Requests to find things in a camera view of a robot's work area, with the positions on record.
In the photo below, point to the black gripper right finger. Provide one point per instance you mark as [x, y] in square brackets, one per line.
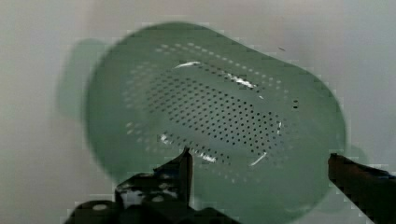
[372, 190]

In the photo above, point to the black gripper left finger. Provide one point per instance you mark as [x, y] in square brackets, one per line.
[159, 197]

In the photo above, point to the green plastic strainer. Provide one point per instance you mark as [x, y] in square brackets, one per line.
[260, 131]

